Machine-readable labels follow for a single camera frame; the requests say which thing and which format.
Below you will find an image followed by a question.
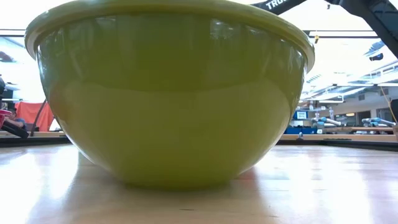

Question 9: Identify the orange cloth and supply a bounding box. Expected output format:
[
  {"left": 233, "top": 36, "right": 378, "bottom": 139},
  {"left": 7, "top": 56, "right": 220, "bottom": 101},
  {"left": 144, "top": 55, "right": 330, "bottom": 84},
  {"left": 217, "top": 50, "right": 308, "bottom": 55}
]
[{"left": 14, "top": 101, "right": 55, "bottom": 133}]

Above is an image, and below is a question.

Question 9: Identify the yellow hanging cable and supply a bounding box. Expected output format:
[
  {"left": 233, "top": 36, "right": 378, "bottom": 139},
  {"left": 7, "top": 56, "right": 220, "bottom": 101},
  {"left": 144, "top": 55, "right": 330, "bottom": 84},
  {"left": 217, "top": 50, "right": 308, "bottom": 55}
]
[{"left": 380, "top": 86, "right": 398, "bottom": 124}]

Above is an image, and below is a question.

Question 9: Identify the person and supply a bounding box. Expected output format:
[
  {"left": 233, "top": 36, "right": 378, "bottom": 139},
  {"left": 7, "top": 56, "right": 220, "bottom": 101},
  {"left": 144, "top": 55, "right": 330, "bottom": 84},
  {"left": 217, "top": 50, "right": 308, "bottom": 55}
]
[{"left": 4, "top": 108, "right": 27, "bottom": 129}]

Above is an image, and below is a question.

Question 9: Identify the red plastic container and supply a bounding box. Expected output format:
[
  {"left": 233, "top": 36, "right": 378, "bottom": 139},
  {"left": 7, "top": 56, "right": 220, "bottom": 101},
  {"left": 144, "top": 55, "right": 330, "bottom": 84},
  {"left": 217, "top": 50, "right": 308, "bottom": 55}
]
[{"left": 0, "top": 109, "right": 12, "bottom": 129}]

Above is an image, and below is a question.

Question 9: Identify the black padded armrest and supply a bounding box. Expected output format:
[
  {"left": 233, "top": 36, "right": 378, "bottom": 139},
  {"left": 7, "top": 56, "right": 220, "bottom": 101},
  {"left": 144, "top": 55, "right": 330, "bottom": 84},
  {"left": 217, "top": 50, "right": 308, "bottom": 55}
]
[{"left": 1, "top": 119, "right": 30, "bottom": 139}]

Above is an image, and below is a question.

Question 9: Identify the green bowl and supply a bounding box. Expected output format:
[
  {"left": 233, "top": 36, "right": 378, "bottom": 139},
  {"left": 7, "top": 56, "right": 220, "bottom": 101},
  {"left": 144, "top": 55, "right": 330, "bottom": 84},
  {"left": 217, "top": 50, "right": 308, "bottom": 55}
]
[{"left": 24, "top": 0, "right": 316, "bottom": 189}]

